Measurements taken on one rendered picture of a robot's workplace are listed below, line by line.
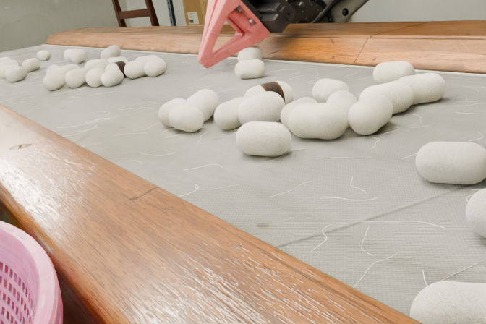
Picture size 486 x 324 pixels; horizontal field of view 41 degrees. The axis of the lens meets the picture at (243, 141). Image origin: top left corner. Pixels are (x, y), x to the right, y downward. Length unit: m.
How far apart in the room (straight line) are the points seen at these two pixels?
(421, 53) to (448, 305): 0.42
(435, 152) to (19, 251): 0.17
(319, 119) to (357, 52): 0.27
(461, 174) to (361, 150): 0.08
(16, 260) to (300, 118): 0.21
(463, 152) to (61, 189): 0.17
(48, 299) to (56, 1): 5.30
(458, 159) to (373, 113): 0.10
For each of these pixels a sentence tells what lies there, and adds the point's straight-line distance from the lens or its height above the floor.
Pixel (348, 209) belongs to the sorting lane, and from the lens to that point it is 0.27.
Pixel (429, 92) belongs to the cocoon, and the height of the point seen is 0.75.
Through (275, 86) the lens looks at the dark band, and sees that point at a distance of 0.46.
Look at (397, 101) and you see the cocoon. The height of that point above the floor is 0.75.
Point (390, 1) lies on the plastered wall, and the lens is 3.24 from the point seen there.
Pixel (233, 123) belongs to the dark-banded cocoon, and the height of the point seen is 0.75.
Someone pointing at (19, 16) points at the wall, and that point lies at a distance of 5.36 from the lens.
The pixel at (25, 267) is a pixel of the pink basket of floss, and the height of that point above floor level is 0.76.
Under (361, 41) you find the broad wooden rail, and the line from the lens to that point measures 0.64.
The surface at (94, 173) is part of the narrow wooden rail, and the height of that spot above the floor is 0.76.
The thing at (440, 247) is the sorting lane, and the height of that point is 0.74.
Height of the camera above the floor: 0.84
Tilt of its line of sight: 14 degrees down
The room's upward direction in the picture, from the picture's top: 9 degrees counter-clockwise
